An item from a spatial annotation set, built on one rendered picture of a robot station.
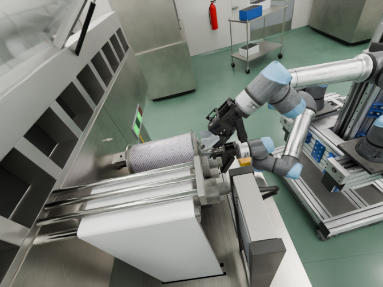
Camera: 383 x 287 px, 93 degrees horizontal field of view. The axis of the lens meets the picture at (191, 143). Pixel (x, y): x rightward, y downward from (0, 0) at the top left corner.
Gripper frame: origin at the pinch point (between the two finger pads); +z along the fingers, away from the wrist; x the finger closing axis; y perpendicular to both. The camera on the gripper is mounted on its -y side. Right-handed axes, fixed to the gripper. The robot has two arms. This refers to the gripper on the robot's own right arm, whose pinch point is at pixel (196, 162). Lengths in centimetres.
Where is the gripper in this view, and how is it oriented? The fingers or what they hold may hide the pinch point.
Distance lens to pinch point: 87.7
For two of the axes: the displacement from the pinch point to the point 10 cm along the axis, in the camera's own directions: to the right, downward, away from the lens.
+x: 0.8, 6.9, -7.2
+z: -9.7, 2.1, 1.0
